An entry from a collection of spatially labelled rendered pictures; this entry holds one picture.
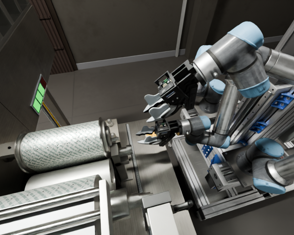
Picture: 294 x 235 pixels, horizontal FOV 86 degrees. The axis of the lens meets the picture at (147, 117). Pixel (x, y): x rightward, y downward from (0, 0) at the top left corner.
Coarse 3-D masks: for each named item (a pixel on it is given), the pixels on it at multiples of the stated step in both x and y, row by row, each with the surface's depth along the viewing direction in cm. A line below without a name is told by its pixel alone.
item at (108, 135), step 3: (105, 126) 57; (108, 126) 57; (105, 129) 55; (108, 129) 56; (105, 132) 54; (108, 132) 54; (108, 135) 54; (108, 138) 54; (108, 141) 54; (111, 141) 58; (108, 144) 55; (111, 144) 56
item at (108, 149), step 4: (104, 124) 55; (104, 128) 53; (104, 132) 52; (104, 136) 52; (104, 140) 52; (20, 144) 49; (104, 144) 52; (20, 148) 48; (108, 148) 54; (20, 152) 48; (24, 164) 49
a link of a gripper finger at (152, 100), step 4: (148, 96) 50; (152, 96) 50; (156, 96) 50; (160, 96) 50; (148, 100) 51; (152, 100) 51; (156, 100) 51; (160, 100) 51; (148, 104) 53; (152, 104) 52; (156, 104) 52; (148, 108) 53; (144, 112) 54
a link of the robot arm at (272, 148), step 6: (264, 138) 81; (258, 144) 80; (264, 144) 78; (270, 144) 78; (276, 144) 79; (252, 150) 83; (258, 150) 79; (264, 150) 77; (270, 150) 76; (276, 150) 76; (282, 150) 76; (252, 156) 81; (258, 156) 78; (264, 156) 76; (270, 156) 75; (276, 156) 74
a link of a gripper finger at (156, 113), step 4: (164, 104) 46; (152, 108) 46; (156, 108) 46; (160, 108) 47; (164, 108) 47; (168, 108) 47; (152, 112) 47; (156, 112) 47; (160, 112) 48; (164, 112) 48; (152, 116) 48; (156, 116) 49; (160, 116) 48; (148, 120) 51; (152, 120) 50; (156, 120) 50
